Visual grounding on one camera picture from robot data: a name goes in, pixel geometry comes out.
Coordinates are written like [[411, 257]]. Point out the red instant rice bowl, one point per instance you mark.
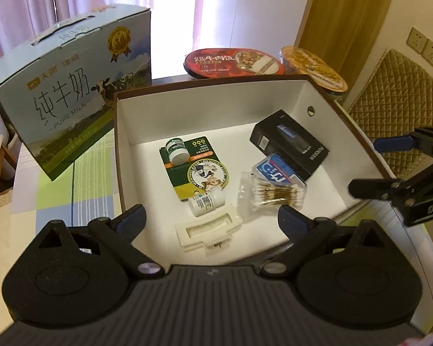
[[213, 63]]

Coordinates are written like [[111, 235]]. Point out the wall power sockets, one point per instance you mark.
[[421, 44]]

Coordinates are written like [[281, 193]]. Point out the quilted brown chair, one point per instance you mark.
[[397, 98]]

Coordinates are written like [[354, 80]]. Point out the cotton swab bag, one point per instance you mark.
[[259, 194]]

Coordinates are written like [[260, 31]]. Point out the milk carton box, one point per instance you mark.
[[58, 89]]

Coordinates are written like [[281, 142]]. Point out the black shaver box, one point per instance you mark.
[[280, 134]]

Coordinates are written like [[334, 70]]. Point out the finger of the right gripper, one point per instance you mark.
[[381, 189], [403, 143]]

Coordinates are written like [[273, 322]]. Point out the green lid white bottle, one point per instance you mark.
[[177, 151]]

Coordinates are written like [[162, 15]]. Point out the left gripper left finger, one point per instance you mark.
[[117, 235]]

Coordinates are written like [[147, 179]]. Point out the orange instant noodle bowl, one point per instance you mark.
[[300, 61]]

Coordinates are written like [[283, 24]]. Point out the small white pill bottle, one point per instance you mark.
[[202, 204]]

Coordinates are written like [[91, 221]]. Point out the brown white storage box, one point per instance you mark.
[[225, 112]]

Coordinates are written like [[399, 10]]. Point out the white plastic hair clip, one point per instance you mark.
[[209, 232]]

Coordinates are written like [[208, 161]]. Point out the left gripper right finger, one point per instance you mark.
[[307, 237]]

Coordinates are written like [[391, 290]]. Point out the blue playing card case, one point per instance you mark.
[[274, 169]]

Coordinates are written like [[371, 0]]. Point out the checkered tablecloth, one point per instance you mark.
[[86, 190]]

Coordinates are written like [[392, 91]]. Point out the green round-label card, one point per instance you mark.
[[202, 172]]

